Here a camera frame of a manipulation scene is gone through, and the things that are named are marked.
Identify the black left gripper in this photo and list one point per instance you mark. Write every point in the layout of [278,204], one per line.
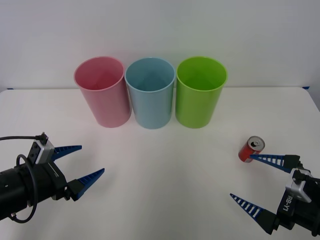
[50,182]

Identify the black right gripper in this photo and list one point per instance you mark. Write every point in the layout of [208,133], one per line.
[300,217]

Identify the red drink can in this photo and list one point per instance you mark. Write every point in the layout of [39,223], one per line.
[246,149]

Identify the pink plastic waste bin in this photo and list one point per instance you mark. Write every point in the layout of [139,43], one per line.
[107,107]

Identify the pale blue plastic waste bin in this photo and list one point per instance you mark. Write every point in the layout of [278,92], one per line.
[152,110]

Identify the green plastic waste bin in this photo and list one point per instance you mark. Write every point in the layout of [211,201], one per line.
[197,107]

